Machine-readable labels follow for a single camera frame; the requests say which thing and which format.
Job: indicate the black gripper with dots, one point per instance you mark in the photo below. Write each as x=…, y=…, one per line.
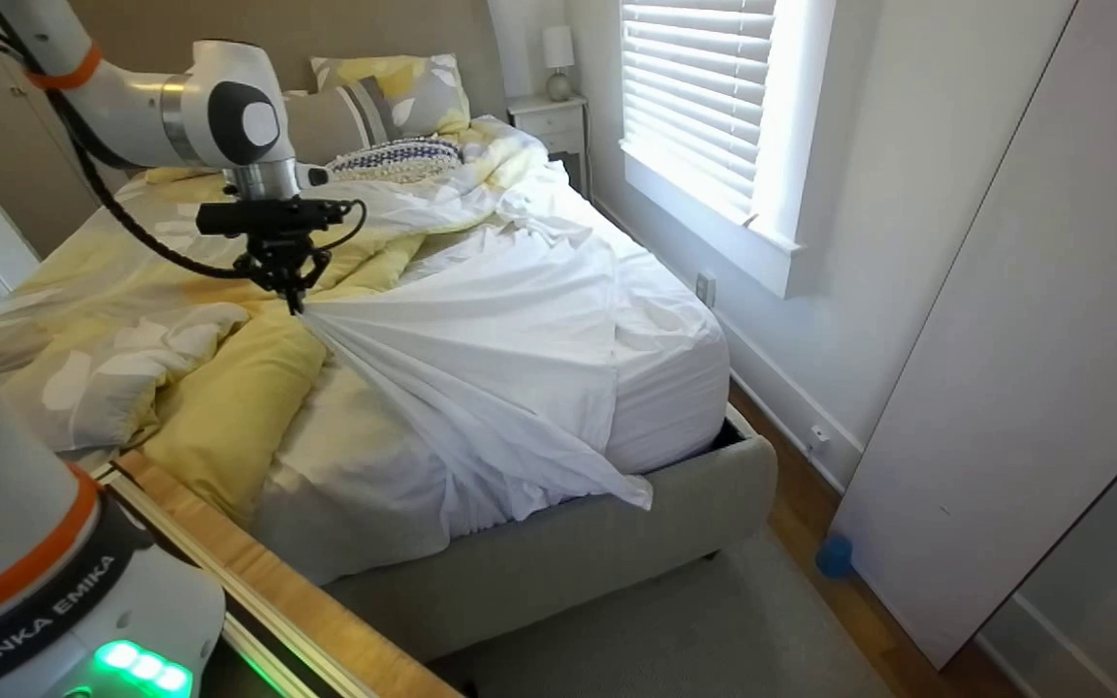
x=282, y=256

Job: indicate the white bed sheet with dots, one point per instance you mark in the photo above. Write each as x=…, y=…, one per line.
x=493, y=333

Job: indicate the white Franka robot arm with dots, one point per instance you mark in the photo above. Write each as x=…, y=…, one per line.
x=16, y=555

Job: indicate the blue patterned fabric edge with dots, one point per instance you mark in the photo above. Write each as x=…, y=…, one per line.
x=399, y=157

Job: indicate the grey striped bolster pillow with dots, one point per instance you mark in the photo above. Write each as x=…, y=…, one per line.
x=339, y=117

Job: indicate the yellow floral duvet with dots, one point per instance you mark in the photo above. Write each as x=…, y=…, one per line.
x=118, y=333

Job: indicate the yellow floral pillow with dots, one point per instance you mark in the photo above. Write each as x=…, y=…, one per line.
x=423, y=95

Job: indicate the beige headboard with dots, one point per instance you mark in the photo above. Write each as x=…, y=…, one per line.
x=368, y=31

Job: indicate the wooden board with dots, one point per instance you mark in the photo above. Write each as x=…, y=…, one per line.
x=274, y=581

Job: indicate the white nightstand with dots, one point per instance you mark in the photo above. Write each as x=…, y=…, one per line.
x=555, y=125

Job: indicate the small white table lamp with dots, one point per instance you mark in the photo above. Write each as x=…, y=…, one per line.
x=561, y=60

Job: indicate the white mattress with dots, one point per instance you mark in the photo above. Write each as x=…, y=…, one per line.
x=678, y=373

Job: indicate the white window blind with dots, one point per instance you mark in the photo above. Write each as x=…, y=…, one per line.
x=696, y=90

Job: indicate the white baseboard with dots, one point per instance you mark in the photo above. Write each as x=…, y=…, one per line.
x=794, y=400

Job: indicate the grey floor rug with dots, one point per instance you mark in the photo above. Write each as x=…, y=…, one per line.
x=699, y=634

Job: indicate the white sliding door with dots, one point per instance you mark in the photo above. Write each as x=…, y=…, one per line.
x=1024, y=333

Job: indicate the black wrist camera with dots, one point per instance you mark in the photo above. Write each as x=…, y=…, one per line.
x=274, y=215

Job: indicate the grey upholstered bed frame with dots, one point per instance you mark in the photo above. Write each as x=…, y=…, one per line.
x=582, y=544

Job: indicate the white wall outlet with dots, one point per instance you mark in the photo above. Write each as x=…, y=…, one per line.
x=709, y=288

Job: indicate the white window frame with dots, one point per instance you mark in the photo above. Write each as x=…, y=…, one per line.
x=777, y=244

